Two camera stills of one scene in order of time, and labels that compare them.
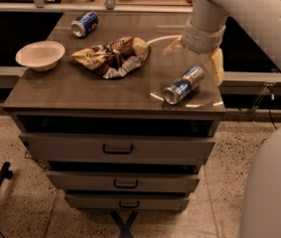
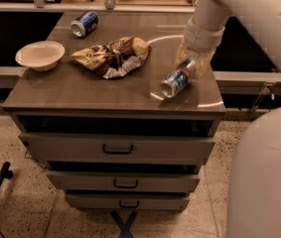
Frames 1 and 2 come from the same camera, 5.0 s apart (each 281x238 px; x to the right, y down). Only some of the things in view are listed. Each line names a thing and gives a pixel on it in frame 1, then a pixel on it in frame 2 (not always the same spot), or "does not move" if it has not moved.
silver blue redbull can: (186, 82) → (177, 79)
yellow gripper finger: (176, 47) → (183, 56)
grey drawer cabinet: (120, 124) does not move
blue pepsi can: (84, 24) does not move
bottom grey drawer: (128, 202) does not move
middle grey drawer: (159, 182) does not move
